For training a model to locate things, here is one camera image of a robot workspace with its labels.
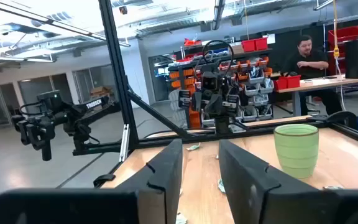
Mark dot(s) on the brown cardboard box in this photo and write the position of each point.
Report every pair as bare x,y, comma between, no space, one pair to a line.
100,91

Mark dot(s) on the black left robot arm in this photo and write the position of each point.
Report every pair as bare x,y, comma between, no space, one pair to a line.
222,124

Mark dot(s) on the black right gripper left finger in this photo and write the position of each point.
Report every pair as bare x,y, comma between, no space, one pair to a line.
73,207

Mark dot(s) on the wooden office desk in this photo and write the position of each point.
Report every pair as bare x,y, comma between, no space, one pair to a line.
337,83

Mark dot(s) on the large red storage bin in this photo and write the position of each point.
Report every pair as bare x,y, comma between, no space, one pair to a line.
346,34

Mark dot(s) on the person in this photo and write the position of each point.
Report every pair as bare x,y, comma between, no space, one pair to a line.
309,62

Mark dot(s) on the green ceramic mug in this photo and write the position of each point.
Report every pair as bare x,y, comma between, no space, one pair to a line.
297,152

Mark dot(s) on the storage rack with parts bins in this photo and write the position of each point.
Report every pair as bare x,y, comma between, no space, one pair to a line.
253,93

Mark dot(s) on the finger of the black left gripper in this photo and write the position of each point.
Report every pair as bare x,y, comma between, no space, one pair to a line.
228,102
185,99

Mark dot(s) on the small red storage bin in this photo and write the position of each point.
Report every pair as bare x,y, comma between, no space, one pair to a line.
261,43
248,45
280,84
293,81

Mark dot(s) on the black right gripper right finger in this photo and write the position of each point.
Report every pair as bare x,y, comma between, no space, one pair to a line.
291,202

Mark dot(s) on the silver frame bracket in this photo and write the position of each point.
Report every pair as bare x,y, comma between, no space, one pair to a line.
124,143

